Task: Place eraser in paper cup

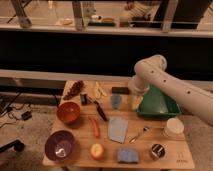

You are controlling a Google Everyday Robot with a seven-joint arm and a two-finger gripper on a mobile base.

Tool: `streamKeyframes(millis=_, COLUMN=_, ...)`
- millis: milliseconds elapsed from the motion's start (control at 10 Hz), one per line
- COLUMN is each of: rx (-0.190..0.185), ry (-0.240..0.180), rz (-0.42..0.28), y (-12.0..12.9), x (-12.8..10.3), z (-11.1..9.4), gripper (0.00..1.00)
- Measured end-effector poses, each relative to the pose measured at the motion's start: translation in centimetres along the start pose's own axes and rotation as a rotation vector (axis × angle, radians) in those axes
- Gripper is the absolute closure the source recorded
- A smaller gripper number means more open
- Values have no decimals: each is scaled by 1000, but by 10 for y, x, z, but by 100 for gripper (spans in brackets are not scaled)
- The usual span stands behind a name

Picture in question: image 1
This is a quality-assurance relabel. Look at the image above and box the black eraser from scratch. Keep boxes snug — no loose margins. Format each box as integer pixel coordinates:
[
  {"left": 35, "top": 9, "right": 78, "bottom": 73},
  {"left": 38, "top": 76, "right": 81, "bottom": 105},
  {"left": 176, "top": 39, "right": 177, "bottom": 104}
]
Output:
[{"left": 112, "top": 87, "right": 130, "bottom": 94}]

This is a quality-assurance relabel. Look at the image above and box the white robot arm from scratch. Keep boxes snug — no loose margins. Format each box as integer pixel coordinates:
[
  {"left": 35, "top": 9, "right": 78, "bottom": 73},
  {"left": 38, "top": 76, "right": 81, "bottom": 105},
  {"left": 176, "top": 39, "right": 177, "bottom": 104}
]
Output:
[{"left": 129, "top": 55, "right": 213, "bottom": 126}]

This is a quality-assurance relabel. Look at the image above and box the small blue cup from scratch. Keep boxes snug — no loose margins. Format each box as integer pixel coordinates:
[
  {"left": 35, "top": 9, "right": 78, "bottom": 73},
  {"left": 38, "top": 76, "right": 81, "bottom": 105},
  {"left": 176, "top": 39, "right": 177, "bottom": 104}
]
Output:
[{"left": 110, "top": 94, "right": 122, "bottom": 109}]

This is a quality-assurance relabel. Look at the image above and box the white paper cup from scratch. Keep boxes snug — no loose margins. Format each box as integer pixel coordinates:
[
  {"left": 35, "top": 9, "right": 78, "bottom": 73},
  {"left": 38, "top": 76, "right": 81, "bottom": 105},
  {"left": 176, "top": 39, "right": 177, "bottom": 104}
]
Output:
[{"left": 164, "top": 118, "right": 184, "bottom": 138}]

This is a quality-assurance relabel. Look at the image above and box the green plastic tray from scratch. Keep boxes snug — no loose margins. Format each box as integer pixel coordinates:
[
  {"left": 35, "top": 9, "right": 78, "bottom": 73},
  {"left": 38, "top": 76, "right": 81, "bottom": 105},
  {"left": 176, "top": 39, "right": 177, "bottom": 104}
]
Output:
[{"left": 137, "top": 85, "right": 181, "bottom": 120}]

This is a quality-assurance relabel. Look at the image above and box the light blue cloth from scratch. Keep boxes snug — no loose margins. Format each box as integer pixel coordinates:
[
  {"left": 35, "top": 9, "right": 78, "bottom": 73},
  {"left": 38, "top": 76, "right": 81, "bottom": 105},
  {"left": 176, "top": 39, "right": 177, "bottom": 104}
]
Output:
[{"left": 108, "top": 117, "right": 128, "bottom": 143}]

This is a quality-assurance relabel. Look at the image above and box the peeled banana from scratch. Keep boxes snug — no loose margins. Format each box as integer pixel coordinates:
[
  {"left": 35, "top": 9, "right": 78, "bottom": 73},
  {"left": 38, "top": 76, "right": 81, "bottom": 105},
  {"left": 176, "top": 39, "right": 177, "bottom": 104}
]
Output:
[{"left": 94, "top": 82, "right": 107, "bottom": 99}]

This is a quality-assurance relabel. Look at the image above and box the metal spoon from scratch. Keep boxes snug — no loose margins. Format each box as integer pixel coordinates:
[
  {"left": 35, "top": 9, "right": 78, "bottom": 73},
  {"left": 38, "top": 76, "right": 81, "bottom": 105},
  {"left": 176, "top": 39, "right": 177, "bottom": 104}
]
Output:
[{"left": 129, "top": 126, "right": 150, "bottom": 143}]

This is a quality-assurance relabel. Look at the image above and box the orange carrot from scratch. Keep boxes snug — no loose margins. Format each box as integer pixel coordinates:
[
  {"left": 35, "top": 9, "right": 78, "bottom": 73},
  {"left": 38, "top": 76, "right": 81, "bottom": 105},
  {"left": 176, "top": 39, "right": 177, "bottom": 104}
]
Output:
[{"left": 88, "top": 116, "right": 100, "bottom": 138}]

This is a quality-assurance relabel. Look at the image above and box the black binder clip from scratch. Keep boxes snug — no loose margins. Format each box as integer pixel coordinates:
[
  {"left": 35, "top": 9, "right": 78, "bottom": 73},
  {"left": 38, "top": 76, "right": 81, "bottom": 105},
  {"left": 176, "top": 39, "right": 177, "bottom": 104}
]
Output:
[{"left": 80, "top": 94, "right": 91, "bottom": 105}]

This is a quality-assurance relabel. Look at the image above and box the round metal tin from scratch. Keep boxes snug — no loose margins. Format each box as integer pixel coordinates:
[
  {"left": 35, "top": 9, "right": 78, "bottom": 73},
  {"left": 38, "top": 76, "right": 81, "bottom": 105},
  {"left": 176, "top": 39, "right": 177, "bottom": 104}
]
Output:
[{"left": 150, "top": 144, "right": 165, "bottom": 160}]

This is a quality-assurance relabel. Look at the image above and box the blue sponge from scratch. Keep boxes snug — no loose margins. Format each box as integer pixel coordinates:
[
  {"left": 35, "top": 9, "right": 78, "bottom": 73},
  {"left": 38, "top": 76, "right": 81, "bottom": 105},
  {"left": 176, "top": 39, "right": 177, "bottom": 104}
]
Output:
[{"left": 117, "top": 149, "right": 139, "bottom": 163}]

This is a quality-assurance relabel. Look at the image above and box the bunch of dark grapes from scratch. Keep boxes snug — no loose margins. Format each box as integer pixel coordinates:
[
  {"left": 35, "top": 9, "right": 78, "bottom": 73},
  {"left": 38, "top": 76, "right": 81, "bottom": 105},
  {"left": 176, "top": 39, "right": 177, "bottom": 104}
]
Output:
[{"left": 64, "top": 80, "right": 84, "bottom": 100}]

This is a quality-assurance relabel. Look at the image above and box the orange red bowl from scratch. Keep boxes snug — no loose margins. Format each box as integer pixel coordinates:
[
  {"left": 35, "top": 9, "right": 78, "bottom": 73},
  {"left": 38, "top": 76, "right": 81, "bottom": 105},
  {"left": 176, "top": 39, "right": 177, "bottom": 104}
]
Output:
[{"left": 57, "top": 102, "right": 80, "bottom": 124}]

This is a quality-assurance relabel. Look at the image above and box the purple bowl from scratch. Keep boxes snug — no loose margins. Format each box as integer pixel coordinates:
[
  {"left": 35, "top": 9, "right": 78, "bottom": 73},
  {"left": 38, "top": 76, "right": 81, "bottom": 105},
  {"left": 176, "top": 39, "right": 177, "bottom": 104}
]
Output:
[{"left": 45, "top": 130, "right": 77, "bottom": 162}]

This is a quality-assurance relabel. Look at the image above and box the black power adapter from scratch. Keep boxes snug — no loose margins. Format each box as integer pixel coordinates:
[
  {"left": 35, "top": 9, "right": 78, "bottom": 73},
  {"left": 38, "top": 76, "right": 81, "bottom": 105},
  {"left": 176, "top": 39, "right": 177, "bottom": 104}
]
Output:
[{"left": 21, "top": 111, "right": 32, "bottom": 121}]

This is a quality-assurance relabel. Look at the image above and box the black handled knife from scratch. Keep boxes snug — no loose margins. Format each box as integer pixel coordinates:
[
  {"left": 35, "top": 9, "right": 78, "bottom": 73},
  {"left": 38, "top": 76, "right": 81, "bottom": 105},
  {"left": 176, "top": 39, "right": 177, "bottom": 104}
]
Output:
[{"left": 94, "top": 101, "right": 108, "bottom": 121}]

